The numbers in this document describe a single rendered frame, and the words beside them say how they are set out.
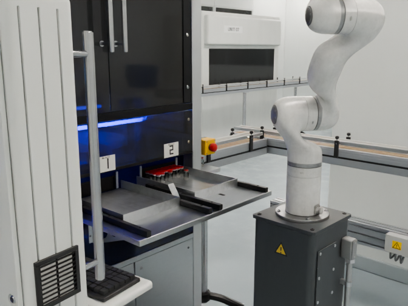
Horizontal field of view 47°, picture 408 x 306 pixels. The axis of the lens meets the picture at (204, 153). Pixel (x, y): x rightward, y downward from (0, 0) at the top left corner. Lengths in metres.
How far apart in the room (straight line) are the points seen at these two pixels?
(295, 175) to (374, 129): 1.54
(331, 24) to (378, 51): 1.75
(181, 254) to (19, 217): 1.29
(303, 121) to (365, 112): 1.57
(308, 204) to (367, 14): 0.66
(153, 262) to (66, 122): 1.17
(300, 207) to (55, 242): 0.90
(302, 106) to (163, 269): 0.99
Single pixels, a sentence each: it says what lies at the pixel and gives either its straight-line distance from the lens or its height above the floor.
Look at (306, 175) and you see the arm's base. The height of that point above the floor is 1.02.
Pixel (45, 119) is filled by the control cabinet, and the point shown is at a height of 1.30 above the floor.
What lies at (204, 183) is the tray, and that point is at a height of 0.88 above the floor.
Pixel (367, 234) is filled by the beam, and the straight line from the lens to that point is 2.64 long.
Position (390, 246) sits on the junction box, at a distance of 2.55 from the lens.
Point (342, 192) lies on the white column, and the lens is 3.31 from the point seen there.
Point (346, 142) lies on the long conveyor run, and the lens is 2.57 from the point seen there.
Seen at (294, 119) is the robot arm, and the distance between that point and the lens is 1.59.
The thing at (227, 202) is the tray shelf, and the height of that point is 0.88.
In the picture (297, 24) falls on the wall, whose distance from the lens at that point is 11.02.
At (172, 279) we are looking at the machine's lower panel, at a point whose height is 0.42.
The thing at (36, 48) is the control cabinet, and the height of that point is 1.44.
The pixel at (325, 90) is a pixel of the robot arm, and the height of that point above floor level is 1.31.
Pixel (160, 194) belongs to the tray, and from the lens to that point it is 1.80.
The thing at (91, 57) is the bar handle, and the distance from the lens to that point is 1.10.
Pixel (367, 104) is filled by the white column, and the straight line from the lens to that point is 3.14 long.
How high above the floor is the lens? 1.44
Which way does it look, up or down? 12 degrees down
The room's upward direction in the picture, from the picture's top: straight up
